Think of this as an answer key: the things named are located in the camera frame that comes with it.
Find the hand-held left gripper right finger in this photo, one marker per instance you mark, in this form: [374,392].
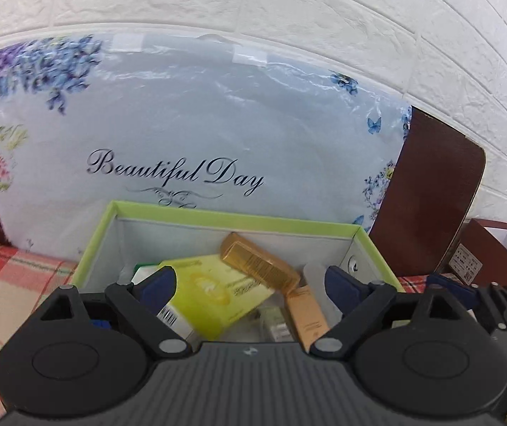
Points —
[340,286]

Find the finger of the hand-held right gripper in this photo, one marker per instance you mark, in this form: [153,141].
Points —
[455,290]

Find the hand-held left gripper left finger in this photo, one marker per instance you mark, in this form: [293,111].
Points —
[160,284]

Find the white medicine box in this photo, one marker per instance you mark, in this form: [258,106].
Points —
[171,317]

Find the light green cardboard box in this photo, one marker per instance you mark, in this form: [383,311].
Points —
[169,239]

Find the gold small carton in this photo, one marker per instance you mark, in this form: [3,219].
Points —
[307,319]
[258,266]

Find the yellow-green box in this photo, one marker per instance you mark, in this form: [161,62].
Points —
[211,295]

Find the brown cardboard box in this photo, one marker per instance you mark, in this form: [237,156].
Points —
[497,257]

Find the brown wooden headboard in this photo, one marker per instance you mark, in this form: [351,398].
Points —
[431,195]

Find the plaid bed sheet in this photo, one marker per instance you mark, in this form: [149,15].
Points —
[14,284]

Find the floral Beautiful Day board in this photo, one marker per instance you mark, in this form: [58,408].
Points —
[191,133]

